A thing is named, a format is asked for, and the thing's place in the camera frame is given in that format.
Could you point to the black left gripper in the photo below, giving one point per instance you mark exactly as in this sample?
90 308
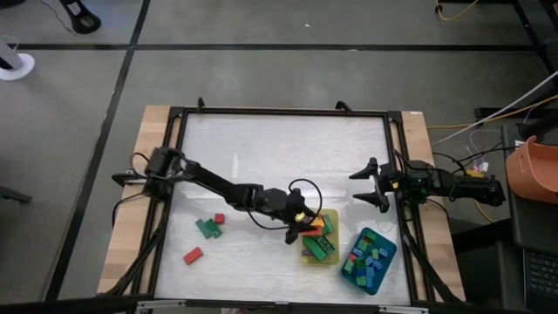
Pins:
283 205

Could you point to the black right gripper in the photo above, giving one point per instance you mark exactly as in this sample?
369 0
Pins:
388 181

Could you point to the green studded brick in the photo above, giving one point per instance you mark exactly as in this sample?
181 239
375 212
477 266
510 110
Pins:
213 228
370 236
326 244

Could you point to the small red block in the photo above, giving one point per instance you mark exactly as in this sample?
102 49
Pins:
352 257

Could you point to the small green block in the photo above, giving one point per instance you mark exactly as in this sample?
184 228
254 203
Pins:
349 266

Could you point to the dark blue block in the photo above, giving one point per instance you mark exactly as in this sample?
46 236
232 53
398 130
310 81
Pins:
370 271

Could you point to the small red studded brick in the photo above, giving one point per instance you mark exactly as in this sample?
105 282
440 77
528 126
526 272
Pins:
219 218

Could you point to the dark green block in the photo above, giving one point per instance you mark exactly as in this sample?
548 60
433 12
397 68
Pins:
202 228

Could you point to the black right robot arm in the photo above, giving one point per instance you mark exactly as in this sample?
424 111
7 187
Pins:
471 187

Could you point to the yellow plastic bin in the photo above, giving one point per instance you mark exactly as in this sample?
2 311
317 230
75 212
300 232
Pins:
335 257

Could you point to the teal plastic bin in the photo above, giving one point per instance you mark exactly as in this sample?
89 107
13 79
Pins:
390 244

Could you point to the white table cover sheet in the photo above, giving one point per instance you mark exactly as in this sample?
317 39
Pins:
270 152

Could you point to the silver bar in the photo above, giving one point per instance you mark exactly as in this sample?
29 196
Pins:
161 304

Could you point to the orange plastic bin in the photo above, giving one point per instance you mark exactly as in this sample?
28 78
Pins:
534 174

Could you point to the black side cart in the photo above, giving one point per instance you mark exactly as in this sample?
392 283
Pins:
540 227

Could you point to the black keyboard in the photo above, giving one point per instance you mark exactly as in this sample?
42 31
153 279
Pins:
542 275

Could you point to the black stand base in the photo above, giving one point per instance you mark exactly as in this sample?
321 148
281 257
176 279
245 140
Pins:
83 19

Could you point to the white round stand base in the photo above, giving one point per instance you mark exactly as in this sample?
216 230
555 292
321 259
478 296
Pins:
19 70

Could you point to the black frame clamp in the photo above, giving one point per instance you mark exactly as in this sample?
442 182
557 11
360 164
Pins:
344 106
201 104

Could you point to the black table frame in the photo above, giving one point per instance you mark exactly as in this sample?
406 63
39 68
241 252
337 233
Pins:
283 111

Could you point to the black frame leg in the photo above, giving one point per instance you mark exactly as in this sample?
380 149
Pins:
553 56

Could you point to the black floor bracket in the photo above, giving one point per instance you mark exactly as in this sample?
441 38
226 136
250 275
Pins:
13 194

